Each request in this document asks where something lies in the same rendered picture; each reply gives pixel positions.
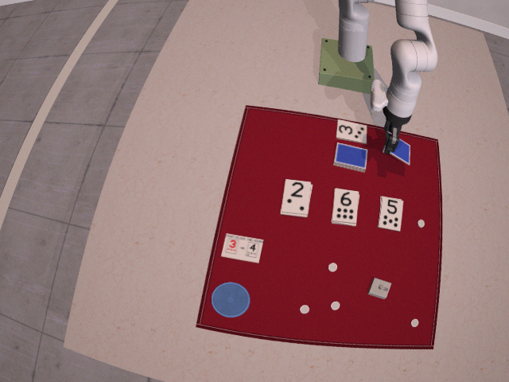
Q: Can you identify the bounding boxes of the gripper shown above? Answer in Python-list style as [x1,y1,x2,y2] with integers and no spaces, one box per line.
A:
[381,108,413,156]

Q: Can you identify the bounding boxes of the blue-backed plywood card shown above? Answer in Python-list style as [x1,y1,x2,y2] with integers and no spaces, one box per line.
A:
[389,137,413,165]

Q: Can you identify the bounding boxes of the white card three pips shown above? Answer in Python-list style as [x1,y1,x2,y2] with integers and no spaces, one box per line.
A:
[336,119,368,144]

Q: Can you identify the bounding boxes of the blue-backed card stock pile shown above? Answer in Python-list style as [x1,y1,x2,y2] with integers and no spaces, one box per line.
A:
[332,142,369,174]

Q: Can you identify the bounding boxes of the white card pile five pips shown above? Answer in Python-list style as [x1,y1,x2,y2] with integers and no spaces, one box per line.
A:
[377,195,405,231]

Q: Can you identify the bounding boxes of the white card pile six pips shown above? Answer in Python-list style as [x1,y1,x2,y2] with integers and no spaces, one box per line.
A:
[331,187,361,228]

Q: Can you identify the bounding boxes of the white card pile two pips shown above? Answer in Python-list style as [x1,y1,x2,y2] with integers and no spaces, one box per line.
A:
[280,178,313,219]

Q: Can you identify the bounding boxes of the pale wide rule card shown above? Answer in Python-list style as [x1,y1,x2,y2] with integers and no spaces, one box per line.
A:
[220,233,266,264]

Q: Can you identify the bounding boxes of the grey block with peg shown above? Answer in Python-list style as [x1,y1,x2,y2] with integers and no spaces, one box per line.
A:
[367,277,393,299]

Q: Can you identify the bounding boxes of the red felt mat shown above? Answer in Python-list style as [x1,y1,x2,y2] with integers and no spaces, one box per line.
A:
[195,105,441,350]

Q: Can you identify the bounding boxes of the blue flat disc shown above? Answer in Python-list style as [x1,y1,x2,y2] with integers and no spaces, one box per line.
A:
[211,281,251,318]

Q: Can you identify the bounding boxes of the pale beige stone table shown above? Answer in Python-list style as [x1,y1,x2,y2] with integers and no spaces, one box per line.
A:
[62,0,509,382]

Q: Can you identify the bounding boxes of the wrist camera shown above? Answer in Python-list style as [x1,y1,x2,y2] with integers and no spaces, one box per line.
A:
[370,79,389,112]

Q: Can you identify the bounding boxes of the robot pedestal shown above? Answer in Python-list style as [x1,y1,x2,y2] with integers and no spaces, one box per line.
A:
[317,37,376,96]

